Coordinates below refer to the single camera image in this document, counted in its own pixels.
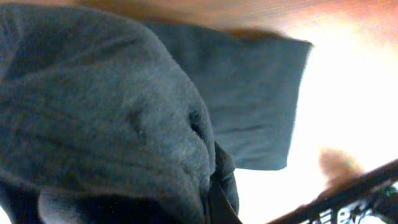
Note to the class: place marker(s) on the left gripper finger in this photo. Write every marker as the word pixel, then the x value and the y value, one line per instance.
pixel 222 205

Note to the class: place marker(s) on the dark green t-shirt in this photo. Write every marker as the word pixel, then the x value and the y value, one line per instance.
pixel 108 120

